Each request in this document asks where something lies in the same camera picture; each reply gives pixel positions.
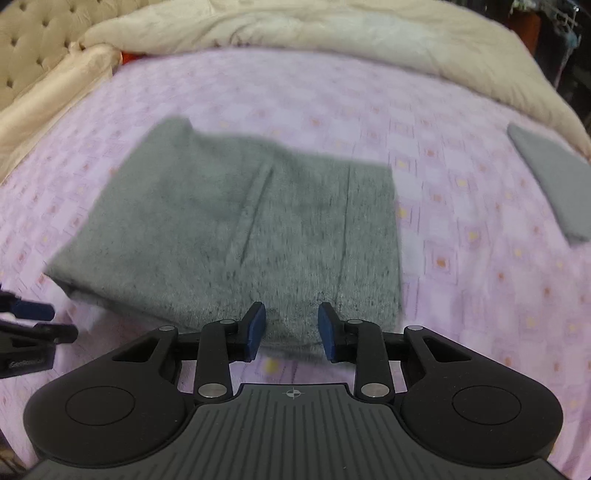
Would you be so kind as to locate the cream tufted headboard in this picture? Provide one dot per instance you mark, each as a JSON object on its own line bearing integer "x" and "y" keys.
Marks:
{"x": 37, "y": 34}

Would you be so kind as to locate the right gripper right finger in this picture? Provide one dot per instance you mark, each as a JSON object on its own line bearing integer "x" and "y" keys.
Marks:
{"x": 334, "y": 335}

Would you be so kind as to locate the red item behind pillow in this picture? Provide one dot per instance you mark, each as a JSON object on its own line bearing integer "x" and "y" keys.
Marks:
{"x": 128, "y": 57}

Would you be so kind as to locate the pink patterned bed sheet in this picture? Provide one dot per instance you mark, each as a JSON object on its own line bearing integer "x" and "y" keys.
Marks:
{"x": 484, "y": 261}

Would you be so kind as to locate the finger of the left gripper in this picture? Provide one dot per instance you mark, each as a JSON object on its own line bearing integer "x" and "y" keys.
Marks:
{"x": 22, "y": 335}
{"x": 26, "y": 310}

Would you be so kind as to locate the folded grey cloth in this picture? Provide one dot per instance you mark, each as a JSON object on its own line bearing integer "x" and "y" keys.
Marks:
{"x": 562, "y": 176}

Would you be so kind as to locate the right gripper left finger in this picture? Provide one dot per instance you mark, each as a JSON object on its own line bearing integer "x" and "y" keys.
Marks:
{"x": 250, "y": 333}

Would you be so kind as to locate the cream satin pillow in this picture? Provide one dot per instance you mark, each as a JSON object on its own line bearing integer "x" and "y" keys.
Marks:
{"x": 32, "y": 115}

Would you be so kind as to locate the cream duvet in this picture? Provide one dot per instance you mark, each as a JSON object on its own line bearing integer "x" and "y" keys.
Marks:
{"x": 433, "y": 37}

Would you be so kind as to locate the grey knitted pants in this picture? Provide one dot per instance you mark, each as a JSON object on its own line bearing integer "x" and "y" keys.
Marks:
{"x": 196, "y": 227}

